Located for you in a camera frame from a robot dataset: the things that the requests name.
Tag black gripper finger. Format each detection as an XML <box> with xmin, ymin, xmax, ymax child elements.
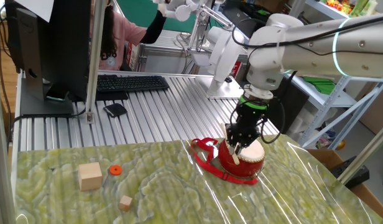
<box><xmin>241</xmin><ymin>132</ymin><xmax>261</xmax><ymax>149</ymax></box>
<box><xmin>224</xmin><ymin>123</ymin><xmax>242</xmax><ymax>149</ymax></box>

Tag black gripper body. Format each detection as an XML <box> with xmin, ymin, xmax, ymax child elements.
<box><xmin>234</xmin><ymin>104</ymin><xmax>269</xmax><ymax>134</ymax></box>

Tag pale wooden drumstick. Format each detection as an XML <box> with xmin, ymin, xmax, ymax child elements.
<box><xmin>219</xmin><ymin>122</ymin><xmax>241</xmax><ymax>166</ymax></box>

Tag red drum white skin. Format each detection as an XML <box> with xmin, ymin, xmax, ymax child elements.
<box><xmin>217</xmin><ymin>138</ymin><xmax>266</xmax><ymax>179</ymax></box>

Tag black computer tower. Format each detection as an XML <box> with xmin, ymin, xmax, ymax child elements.
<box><xmin>265</xmin><ymin>73</ymin><xmax>310</xmax><ymax>135</ymax></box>

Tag white foam blocks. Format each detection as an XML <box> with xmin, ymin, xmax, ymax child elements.
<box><xmin>287</xmin><ymin>107</ymin><xmax>318</xmax><ymax>142</ymax></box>

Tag white haptic control device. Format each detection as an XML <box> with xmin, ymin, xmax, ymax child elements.
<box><xmin>152</xmin><ymin>0</ymin><xmax>247</xmax><ymax>100</ymax></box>

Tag colourful toy pile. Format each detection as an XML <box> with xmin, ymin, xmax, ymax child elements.
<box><xmin>315</xmin><ymin>129</ymin><xmax>335</xmax><ymax>149</ymax></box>

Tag green bag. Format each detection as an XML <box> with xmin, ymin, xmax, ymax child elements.
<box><xmin>302</xmin><ymin>76</ymin><xmax>337</xmax><ymax>95</ymax></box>

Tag aluminium equipment case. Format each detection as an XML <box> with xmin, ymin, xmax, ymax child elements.
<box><xmin>129</xmin><ymin>29</ymin><xmax>251</xmax><ymax>82</ymax></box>

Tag dark grey box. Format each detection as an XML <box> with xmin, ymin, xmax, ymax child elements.
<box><xmin>222</xmin><ymin>6</ymin><xmax>257</xmax><ymax>38</ymax></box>

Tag green marble pattern mat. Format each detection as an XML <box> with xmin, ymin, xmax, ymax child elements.
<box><xmin>13</xmin><ymin>133</ymin><xmax>383</xmax><ymax>224</ymax></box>

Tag black box device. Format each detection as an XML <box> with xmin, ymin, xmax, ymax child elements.
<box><xmin>330</xmin><ymin>155</ymin><xmax>371</xmax><ymax>190</ymax></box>

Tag black keyboard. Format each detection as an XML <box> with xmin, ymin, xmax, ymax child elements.
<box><xmin>96</xmin><ymin>74</ymin><xmax>170</xmax><ymax>93</ymax></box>

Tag black wallet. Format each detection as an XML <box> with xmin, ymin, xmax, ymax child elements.
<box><xmin>103</xmin><ymin>103</ymin><xmax>129</xmax><ymax>118</ymax></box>

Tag small wooden cube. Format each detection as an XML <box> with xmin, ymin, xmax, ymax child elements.
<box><xmin>118</xmin><ymin>195</ymin><xmax>133</xmax><ymax>212</ymax></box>

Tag black flat pad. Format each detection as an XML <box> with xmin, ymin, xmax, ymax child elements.
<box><xmin>95</xmin><ymin>90</ymin><xmax>129</xmax><ymax>101</ymax></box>

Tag cardboard box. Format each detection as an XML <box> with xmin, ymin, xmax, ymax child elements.
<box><xmin>305</xmin><ymin>148</ymin><xmax>383</xmax><ymax>219</ymax></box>

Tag white metal shelf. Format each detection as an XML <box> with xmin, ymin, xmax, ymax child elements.
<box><xmin>284</xmin><ymin>0</ymin><xmax>383</xmax><ymax>150</ymax></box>

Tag colourful small toys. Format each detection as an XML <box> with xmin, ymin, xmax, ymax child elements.
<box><xmin>326</xmin><ymin>0</ymin><xmax>351</xmax><ymax>13</ymax></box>

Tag person in pink sweater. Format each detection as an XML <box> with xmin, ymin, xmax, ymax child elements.
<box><xmin>91</xmin><ymin>0</ymin><xmax>167</xmax><ymax>72</ymax></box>

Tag large wooden block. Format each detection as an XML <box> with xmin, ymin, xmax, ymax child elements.
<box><xmin>78</xmin><ymin>162</ymin><xmax>103</xmax><ymax>192</ymax></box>

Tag teal partition board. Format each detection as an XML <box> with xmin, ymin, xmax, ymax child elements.
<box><xmin>118</xmin><ymin>0</ymin><xmax>199</xmax><ymax>34</ymax></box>

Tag green packets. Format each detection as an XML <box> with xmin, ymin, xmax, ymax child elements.
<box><xmin>349</xmin><ymin>0</ymin><xmax>379</xmax><ymax>18</ymax></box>

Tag black computer monitor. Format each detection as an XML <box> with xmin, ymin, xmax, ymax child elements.
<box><xmin>4</xmin><ymin>0</ymin><xmax>93</xmax><ymax>118</ymax></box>

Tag white paper sheet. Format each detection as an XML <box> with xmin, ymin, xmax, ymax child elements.
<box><xmin>13</xmin><ymin>0</ymin><xmax>55</xmax><ymax>23</ymax></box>

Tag red drum strap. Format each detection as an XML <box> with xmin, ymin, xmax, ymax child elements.
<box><xmin>190</xmin><ymin>137</ymin><xmax>259</xmax><ymax>186</ymax></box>

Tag aluminium frame post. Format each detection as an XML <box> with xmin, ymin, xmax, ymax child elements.
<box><xmin>85</xmin><ymin>0</ymin><xmax>107</xmax><ymax>124</ymax></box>
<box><xmin>289</xmin><ymin>0</ymin><xmax>307</xmax><ymax>18</ymax></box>
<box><xmin>0</xmin><ymin>43</ymin><xmax>16</xmax><ymax>224</ymax></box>
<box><xmin>336</xmin><ymin>119</ymin><xmax>383</xmax><ymax>185</ymax></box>

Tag black monitor cable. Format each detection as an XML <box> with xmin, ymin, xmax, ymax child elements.
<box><xmin>7</xmin><ymin>107</ymin><xmax>87</xmax><ymax>150</ymax></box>

